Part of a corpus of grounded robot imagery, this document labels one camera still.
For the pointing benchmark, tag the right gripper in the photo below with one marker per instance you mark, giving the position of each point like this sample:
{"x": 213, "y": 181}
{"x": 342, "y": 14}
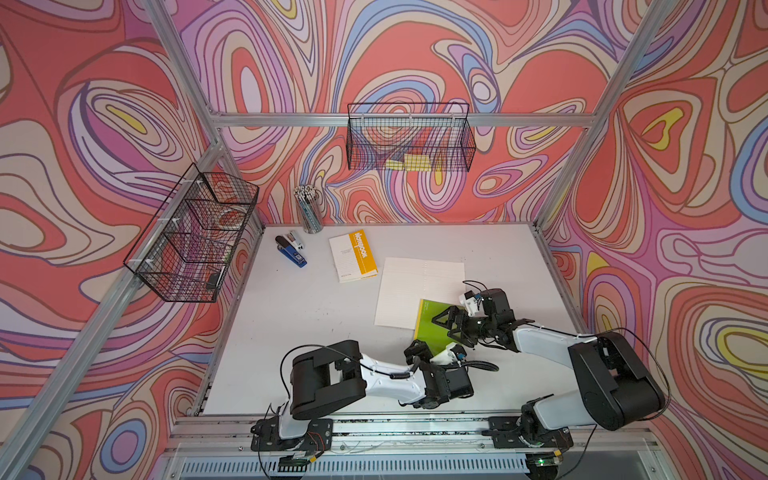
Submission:
{"x": 461, "y": 314}

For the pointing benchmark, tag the blue stapler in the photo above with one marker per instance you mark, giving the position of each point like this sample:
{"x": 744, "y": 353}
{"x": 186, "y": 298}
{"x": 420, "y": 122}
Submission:
{"x": 285, "y": 247}

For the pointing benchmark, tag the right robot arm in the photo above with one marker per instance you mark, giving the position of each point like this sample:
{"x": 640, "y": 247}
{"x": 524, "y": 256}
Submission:
{"x": 614, "y": 387}

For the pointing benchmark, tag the back wire basket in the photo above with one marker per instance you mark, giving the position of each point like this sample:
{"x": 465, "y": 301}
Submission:
{"x": 377, "y": 131}

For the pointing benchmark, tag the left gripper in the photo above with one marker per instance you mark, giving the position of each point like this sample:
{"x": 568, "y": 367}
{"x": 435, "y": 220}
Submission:
{"x": 420, "y": 355}

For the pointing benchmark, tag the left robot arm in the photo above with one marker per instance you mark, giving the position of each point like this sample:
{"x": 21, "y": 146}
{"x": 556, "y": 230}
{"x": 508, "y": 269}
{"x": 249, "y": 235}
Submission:
{"x": 329, "y": 378}

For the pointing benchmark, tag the left wire basket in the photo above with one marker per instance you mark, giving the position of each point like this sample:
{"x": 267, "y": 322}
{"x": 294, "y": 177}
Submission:
{"x": 185, "y": 252}

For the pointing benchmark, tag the orange cover notebook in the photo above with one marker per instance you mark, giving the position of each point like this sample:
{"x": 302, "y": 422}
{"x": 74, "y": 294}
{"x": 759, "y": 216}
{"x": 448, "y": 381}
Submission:
{"x": 406, "y": 282}

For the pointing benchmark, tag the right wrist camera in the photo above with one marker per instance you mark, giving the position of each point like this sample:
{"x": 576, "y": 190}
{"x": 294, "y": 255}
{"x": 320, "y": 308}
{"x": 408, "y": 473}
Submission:
{"x": 471, "y": 303}

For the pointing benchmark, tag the mesh pencil cup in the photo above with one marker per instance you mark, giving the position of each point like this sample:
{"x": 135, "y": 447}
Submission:
{"x": 308, "y": 202}

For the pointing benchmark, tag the yellow sticky notes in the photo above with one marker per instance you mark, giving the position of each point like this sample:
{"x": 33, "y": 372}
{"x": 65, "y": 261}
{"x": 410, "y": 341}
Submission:
{"x": 409, "y": 163}

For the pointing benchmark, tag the small white eraser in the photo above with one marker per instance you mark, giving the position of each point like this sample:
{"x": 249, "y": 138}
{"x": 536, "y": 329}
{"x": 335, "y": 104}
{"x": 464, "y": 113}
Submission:
{"x": 295, "y": 240}

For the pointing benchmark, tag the wire basket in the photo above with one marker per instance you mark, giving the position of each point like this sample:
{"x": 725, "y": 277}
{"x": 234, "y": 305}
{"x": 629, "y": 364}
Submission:
{"x": 185, "y": 252}
{"x": 377, "y": 131}

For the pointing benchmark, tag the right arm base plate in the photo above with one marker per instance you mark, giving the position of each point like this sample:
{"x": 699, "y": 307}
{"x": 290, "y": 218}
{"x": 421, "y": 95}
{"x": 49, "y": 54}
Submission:
{"x": 516, "y": 432}

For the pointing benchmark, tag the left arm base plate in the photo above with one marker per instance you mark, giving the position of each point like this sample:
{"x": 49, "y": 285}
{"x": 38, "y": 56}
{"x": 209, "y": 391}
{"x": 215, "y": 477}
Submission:
{"x": 286, "y": 434}

